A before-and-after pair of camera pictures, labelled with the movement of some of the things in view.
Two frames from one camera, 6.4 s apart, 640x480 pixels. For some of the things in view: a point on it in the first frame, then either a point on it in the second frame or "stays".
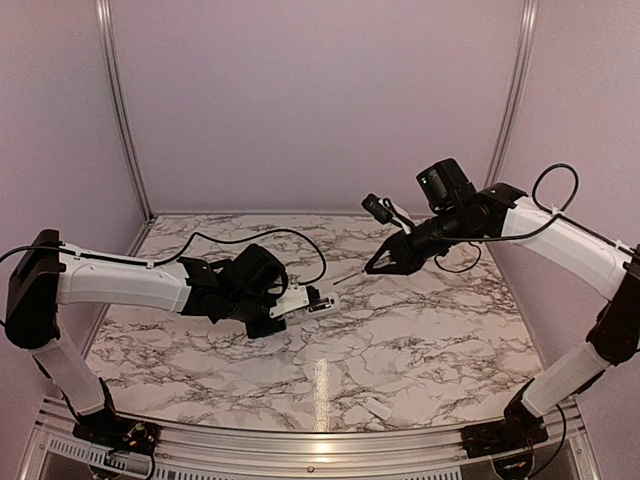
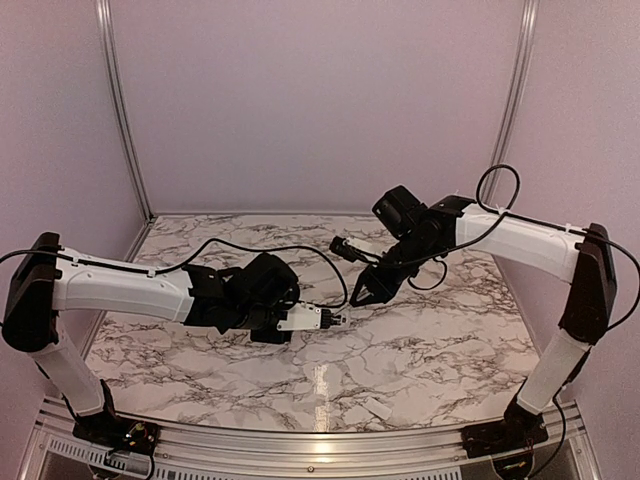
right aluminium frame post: [526, 33] stays
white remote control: [327, 304] → [333, 319]
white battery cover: [377, 407] stays
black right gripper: [406, 258] → [382, 291]
